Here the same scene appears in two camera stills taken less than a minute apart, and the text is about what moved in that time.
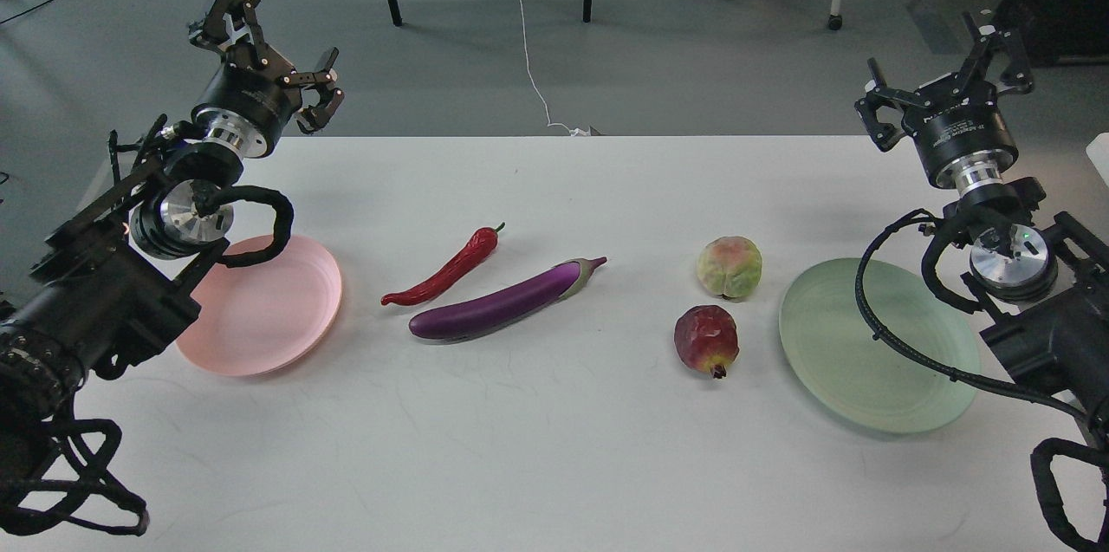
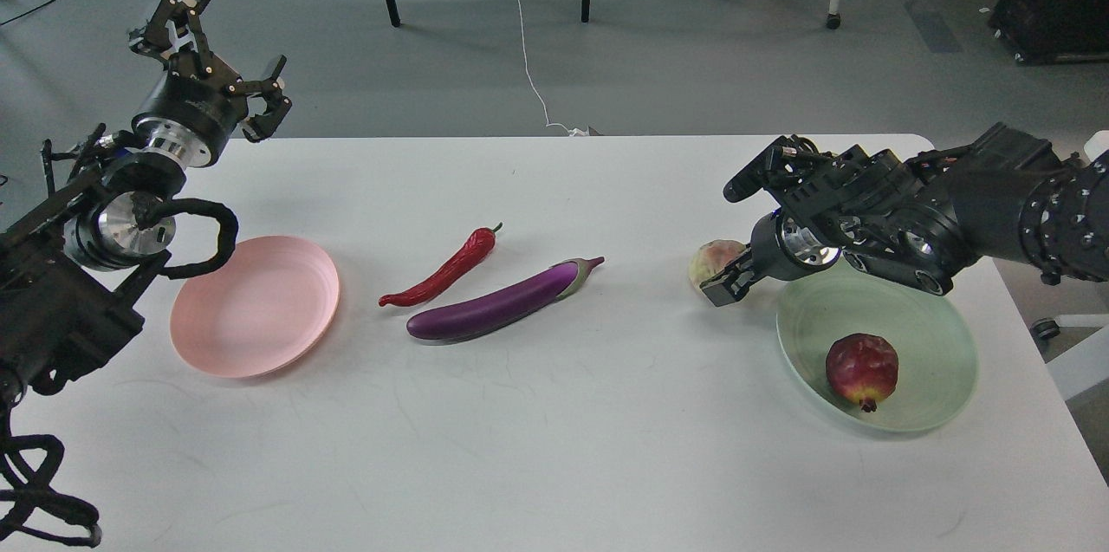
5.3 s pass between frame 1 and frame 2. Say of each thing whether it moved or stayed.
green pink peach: stayed
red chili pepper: stayed
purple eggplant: stayed
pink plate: stayed
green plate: stayed
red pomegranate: moved
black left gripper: moved
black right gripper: moved
